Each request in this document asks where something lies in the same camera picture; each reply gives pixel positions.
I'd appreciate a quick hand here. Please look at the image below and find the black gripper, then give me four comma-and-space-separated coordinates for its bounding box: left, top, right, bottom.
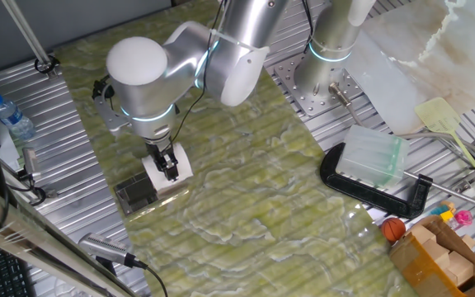
144, 139, 181, 183

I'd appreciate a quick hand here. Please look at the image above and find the white toilet paper roll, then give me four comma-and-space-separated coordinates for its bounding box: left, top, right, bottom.
141, 142, 194, 195

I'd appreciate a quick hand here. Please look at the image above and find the green marble pattern mat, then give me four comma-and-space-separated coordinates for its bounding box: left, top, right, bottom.
54, 0, 418, 297

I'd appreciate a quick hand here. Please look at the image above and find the clear water bottle blue cap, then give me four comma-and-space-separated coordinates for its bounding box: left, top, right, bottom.
0, 92, 36, 141

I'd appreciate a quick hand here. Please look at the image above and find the white paper sheet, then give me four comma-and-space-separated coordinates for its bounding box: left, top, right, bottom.
0, 117, 21, 171

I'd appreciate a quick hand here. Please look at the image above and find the thin metal stand pole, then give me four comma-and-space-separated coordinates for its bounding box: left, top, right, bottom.
0, 0, 59, 80

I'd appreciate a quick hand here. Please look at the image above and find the clear plastic cup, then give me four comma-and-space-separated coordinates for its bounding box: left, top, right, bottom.
342, 205, 383, 252

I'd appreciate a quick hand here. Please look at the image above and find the black C-clamp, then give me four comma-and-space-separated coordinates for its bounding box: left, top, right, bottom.
318, 142, 475, 219

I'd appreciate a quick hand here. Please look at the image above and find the translucent plastic box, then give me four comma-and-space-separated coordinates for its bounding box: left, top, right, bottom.
335, 124, 411, 190

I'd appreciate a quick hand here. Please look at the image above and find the small orange basketball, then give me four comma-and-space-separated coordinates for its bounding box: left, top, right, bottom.
380, 217, 407, 243

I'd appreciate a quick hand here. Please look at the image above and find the white marble pattern sheet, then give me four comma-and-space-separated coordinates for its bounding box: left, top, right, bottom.
342, 0, 475, 136

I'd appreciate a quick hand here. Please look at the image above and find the plain wooden block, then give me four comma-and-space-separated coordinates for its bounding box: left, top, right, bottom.
447, 251, 475, 285
410, 224, 439, 248
421, 238, 451, 269

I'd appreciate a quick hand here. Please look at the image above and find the brown cardboard box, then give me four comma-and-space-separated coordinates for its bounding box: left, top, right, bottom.
388, 214, 475, 297

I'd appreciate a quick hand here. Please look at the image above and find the yellow-green spatula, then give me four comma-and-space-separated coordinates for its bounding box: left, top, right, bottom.
413, 97, 475, 207

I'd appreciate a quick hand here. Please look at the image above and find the pink toy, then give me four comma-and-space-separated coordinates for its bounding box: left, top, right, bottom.
454, 209, 473, 227

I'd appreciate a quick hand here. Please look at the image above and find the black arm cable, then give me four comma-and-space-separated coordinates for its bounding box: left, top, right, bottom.
169, 0, 227, 154

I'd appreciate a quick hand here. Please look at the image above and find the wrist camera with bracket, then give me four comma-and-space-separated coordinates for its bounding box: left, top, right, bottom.
92, 75, 130, 135

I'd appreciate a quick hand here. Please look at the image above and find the black camera cable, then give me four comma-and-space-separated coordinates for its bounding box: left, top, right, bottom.
124, 253, 169, 297

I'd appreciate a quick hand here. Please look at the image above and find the silver finned camera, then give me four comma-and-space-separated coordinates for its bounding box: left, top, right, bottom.
78, 232, 134, 267

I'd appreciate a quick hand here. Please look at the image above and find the small silver camera on mount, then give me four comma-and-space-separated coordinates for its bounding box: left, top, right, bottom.
16, 146, 44, 182

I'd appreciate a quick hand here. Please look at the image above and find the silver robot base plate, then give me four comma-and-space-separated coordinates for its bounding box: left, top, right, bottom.
273, 53, 364, 117

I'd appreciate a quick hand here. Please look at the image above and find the aluminium frame beam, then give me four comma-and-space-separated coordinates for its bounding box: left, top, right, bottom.
0, 175, 139, 297

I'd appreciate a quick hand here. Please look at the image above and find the black cable loop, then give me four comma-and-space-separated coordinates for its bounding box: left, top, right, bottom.
34, 54, 61, 76

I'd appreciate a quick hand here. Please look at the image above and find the silver connector with grey cable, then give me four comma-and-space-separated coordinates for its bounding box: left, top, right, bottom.
327, 81, 475, 168

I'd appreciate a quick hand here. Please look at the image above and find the black base cable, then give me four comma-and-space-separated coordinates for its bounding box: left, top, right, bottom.
301, 0, 317, 53

